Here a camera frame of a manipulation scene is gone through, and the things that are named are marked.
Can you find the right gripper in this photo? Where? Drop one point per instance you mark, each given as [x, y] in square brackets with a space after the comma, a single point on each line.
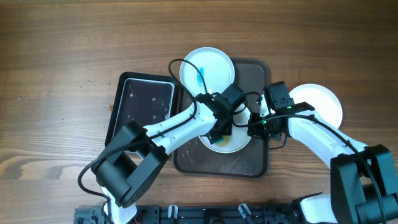
[255, 131]

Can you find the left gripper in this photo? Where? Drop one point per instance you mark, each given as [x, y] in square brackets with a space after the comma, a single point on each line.
[227, 130]

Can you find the white plate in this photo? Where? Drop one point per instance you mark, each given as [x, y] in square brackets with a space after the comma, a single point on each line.
[239, 135]
[322, 99]

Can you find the pale blue plate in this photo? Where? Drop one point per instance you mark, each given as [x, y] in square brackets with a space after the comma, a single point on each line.
[215, 66]

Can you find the green yellow sponge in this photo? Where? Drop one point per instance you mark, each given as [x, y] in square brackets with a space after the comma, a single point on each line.
[222, 141]

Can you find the white plate front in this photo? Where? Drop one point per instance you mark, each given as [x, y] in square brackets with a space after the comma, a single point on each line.
[322, 99]

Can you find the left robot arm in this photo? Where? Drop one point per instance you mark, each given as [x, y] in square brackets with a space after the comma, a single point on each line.
[131, 162]

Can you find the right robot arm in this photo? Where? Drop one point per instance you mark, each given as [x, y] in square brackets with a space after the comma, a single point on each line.
[363, 179]

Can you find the brown plastic serving tray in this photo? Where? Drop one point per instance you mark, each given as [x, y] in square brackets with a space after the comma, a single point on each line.
[251, 162]

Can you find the small black metal tray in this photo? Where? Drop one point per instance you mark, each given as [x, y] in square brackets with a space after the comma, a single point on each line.
[143, 98]

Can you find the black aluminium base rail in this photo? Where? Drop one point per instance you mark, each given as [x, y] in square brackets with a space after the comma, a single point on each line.
[270, 214]

